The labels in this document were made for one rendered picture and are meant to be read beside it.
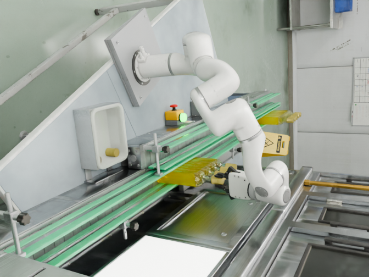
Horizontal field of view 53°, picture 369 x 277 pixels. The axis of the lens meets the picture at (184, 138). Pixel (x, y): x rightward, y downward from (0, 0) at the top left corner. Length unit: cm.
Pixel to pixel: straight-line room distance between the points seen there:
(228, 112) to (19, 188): 69
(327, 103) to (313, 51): 96
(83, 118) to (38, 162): 22
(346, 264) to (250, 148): 46
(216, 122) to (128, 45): 60
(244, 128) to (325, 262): 49
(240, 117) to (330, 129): 623
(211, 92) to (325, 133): 624
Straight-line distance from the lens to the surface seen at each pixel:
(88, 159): 140
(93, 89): 147
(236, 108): 118
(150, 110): 177
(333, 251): 137
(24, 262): 61
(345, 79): 720
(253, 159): 121
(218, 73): 126
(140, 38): 169
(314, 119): 738
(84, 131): 137
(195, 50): 139
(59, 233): 112
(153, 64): 159
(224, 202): 161
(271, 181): 124
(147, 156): 153
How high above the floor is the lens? 175
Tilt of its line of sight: 29 degrees down
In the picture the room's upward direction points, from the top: 93 degrees clockwise
